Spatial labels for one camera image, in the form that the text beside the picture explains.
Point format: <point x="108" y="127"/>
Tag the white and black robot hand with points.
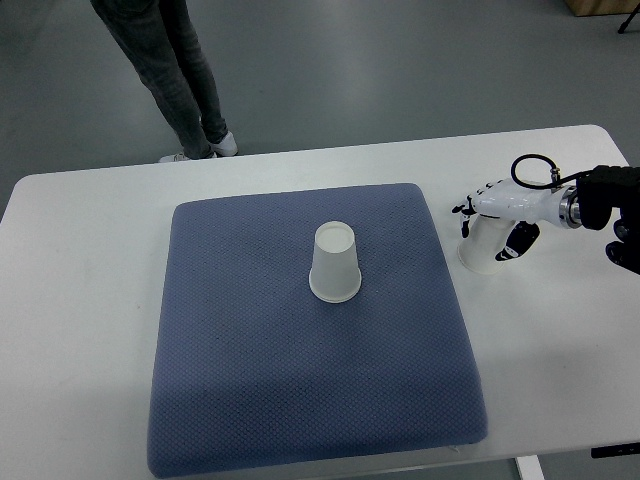
<point x="522" y="208"/>

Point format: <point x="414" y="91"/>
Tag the white paper cup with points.
<point x="486" y="239"/>
<point x="335" y="276"/>

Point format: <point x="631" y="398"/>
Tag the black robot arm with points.
<point x="602" y="190"/>

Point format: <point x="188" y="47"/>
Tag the black tripod leg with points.
<point x="626" y="23"/>

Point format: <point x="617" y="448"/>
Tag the wooden box corner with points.
<point x="584" y="8"/>

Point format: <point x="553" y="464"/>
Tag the white paper cup on cushion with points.
<point x="335" y="276"/>

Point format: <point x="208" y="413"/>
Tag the white table leg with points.
<point x="529" y="468"/>

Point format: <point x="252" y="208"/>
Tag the black table control panel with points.
<point x="613" y="451"/>

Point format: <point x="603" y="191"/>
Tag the white sneaker right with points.
<point x="226" y="147"/>

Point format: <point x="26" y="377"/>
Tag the white sneaker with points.
<point x="226" y="147"/>
<point x="179" y="157"/>

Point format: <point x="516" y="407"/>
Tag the blue quilted cushion pad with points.
<point x="253" y="370"/>

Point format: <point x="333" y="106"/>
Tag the white sneaker left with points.
<point x="179" y="157"/>

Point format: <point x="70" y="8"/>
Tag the person in grey jeans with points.
<point x="159" y="40"/>

